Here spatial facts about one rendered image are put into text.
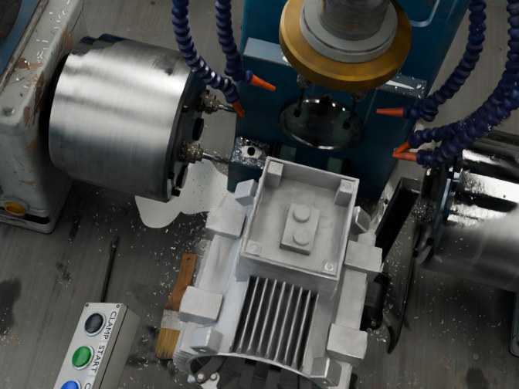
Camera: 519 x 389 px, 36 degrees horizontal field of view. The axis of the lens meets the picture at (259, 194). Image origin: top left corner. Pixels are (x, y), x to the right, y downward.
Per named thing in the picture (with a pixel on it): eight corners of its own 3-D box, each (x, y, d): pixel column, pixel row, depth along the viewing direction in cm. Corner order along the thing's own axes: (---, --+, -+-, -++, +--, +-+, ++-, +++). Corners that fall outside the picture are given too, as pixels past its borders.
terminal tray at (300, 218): (258, 188, 89) (264, 154, 83) (349, 211, 89) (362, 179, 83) (231, 283, 83) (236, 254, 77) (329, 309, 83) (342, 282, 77)
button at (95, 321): (95, 317, 114) (87, 312, 112) (111, 318, 112) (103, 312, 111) (88, 336, 112) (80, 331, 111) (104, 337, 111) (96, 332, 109)
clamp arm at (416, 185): (364, 251, 128) (401, 171, 106) (382, 255, 128) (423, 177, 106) (361, 270, 127) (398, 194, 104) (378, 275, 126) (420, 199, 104)
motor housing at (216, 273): (215, 238, 103) (224, 162, 86) (357, 275, 102) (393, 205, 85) (171, 386, 93) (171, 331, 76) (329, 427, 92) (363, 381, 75)
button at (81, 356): (83, 350, 111) (75, 344, 110) (99, 350, 110) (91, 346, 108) (76, 370, 110) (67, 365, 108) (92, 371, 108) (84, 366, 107)
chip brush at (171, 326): (176, 252, 147) (176, 250, 146) (203, 257, 147) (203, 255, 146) (154, 358, 137) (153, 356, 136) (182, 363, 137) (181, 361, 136)
